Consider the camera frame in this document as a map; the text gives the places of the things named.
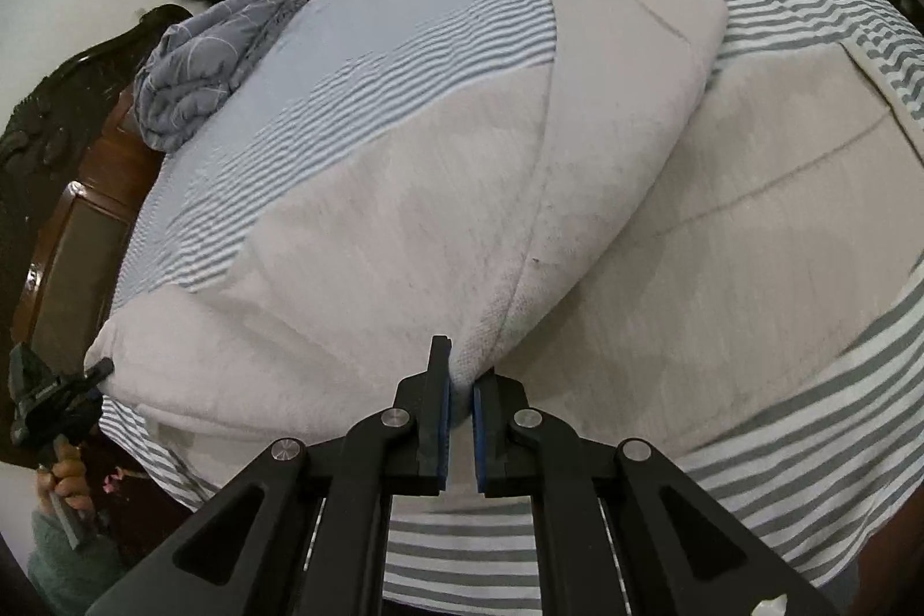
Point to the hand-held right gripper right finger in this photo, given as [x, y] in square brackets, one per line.
[479, 435]

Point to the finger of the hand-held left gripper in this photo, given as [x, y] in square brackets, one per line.
[99, 368]

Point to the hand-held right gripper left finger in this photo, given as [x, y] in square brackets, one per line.
[443, 421]

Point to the white fleece pants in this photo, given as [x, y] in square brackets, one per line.
[447, 212]

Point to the person's left forearm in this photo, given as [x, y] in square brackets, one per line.
[68, 569]

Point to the person's left hand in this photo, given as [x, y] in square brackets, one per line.
[68, 479]

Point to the dark carved wooden headboard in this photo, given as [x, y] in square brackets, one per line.
[58, 96]

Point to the grey checked quilt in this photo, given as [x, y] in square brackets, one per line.
[202, 67]

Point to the grey striped bed sheet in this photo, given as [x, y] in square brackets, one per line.
[433, 10]

